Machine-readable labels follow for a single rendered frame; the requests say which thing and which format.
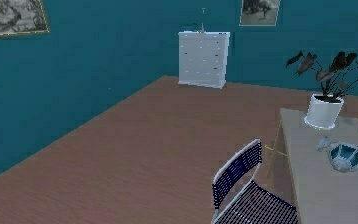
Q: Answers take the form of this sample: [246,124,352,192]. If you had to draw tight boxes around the white framed grey picture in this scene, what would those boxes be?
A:
[239,0,282,27]

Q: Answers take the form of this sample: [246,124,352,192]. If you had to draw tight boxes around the gold framed grey picture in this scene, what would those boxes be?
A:
[0,0,51,38]

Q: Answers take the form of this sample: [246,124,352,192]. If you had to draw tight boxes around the beige table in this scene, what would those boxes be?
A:
[266,107,358,224]

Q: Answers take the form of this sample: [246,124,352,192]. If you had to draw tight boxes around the small pale grey figurine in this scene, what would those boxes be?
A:
[316,135,340,152]

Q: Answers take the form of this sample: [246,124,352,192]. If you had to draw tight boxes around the blue mesh white frame chair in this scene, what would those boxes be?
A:
[211,138,300,224]

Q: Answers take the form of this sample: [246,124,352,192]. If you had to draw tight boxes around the dark plant in white pot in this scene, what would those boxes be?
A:
[285,50,358,131]

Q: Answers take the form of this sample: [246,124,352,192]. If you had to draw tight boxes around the thin grey lamp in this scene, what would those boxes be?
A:
[197,7,207,34]

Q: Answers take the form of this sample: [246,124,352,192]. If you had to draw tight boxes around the white chest of drawers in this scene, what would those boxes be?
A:
[177,30,231,90]

